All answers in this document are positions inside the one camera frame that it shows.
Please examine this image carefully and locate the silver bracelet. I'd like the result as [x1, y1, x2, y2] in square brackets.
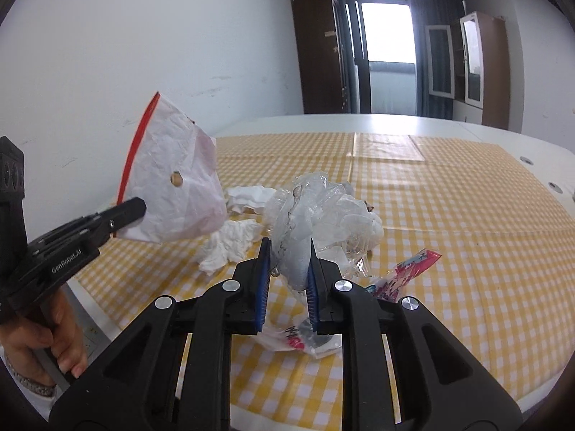
[4, 354, 57, 398]

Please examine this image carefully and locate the white and pink wrapper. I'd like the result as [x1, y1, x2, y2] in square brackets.
[256, 314, 345, 360]

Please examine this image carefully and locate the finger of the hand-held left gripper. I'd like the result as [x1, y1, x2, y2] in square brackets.
[67, 196, 147, 240]

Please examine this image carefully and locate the brown wooden wardrobe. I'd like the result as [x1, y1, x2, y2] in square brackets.
[292, 0, 352, 115]

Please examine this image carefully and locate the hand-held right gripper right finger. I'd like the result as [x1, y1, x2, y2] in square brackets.
[308, 238, 524, 431]

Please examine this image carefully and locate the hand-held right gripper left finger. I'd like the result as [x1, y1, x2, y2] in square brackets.
[49, 237, 272, 431]

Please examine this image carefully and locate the glass balcony door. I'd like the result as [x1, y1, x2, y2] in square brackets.
[344, 0, 420, 115]

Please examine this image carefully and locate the yellow checkered tablecloth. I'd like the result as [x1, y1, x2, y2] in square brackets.
[67, 131, 575, 431]

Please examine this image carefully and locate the pink printed snack wrapper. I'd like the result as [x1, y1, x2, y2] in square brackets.
[366, 248, 443, 304]

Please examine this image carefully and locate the red-seal zip bag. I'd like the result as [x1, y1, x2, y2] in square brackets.
[116, 91, 225, 244]

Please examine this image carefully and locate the flat clear plastic bag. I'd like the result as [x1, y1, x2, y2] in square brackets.
[348, 131, 427, 162]

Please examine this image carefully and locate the glass-door wooden cabinet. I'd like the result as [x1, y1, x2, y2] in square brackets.
[424, 10, 511, 129]

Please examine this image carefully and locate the person's left hand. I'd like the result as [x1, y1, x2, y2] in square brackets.
[0, 296, 89, 384]

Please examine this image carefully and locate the dark curtain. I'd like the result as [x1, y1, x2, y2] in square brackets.
[406, 0, 466, 120]

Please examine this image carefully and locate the crumpled white tissue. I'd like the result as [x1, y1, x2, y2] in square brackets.
[225, 185, 277, 214]
[198, 219, 264, 274]

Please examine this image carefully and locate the clear plastic wrap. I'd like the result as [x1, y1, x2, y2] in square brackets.
[262, 171, 385, 292]

